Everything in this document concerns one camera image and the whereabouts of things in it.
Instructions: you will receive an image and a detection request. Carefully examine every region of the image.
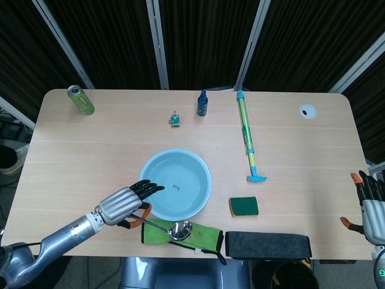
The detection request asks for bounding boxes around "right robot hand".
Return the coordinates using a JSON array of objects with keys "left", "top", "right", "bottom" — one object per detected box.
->
[{"left": 339, "top": 170, "right": 385, "bottom": 246}]

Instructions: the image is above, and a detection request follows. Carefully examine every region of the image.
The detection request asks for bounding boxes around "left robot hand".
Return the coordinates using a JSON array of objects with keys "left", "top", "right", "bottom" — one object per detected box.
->
[{"left": 94, "top": 179, "right": 165, "bottom": 231}]

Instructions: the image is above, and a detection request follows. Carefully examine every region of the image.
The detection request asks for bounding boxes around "stainless steel ladle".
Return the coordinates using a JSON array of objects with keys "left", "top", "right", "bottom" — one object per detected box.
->
[{"left": 128, "top": 212, "right": 193, "bottom": 241}]

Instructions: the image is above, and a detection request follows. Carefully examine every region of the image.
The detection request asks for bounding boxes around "light blue round bowl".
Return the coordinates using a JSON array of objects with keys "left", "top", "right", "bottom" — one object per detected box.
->
[{"left": 138, "top": 148, "right": 213, "bottom": 221}]

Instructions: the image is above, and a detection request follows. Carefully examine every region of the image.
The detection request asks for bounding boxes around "yellow blue water pump toy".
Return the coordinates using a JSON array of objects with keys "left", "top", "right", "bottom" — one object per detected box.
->
[{"left": 236, "top": 90, "right": 268, "bottom": 183}]

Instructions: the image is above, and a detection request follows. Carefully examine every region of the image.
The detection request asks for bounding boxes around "green microfibre cloth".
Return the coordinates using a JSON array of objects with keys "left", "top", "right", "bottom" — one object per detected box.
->
[{"left": 140, "top": 218, "right": 227, "bottom": 266}]

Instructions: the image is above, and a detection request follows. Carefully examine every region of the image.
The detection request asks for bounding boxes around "grey robot torso base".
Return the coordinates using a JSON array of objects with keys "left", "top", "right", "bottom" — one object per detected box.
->
[{"left": 119, "top": 257, "right": 250, "bottom": 289}]

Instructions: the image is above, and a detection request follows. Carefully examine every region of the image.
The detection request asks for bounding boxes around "black waste bin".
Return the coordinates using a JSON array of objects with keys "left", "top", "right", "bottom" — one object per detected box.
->
[{"left": 252, "top": 260, "right": 319, "bottom": 289}]

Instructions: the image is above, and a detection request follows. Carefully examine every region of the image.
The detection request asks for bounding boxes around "grey microfibre cloth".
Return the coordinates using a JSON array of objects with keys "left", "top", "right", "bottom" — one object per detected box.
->
[{"left": 224, "top": 231, "right": 312, "bottom": 260}]

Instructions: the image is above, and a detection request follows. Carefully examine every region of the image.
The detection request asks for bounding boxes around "green energy drink can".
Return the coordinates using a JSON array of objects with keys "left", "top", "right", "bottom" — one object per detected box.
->
[{"left": 66, "top": 85, "right": 96, "bottom": 116}]

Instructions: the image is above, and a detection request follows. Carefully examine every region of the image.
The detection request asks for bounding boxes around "green yellow scrub sponge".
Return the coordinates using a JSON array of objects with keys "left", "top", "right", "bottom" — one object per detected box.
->
[{"left": 228, "top": 196, "right": 259, "bottom": 217}]

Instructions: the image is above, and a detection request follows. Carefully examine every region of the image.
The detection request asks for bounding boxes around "dark blue spray bottle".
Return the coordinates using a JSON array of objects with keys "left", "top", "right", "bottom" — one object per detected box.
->
[{"left": 196, "top": 89, "right": 209, "bottom": 117}]

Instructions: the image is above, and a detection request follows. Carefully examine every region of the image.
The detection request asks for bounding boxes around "white desk cable grommet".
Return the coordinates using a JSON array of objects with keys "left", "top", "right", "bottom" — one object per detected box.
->
[{"left": 299, "top": 104, "right": 318, "bottom": 119}]

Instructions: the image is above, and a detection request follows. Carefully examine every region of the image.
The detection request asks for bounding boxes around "grey metal partition post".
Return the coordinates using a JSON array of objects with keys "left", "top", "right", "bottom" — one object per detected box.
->
[
  {"left": 327, "top": 38, "right": 385, "bottom": 94},
  {"left": 233, "top": 0, "right": 272, "bottom": 91},
  {"left": 32, "top": 0, "right": 96, "bottom": 90},
  {"left": 146, "top": 0, "right": 170, "bottom": 90},
  {"left": 0, "top": 95, "right": 35, "bottom": 131}
]

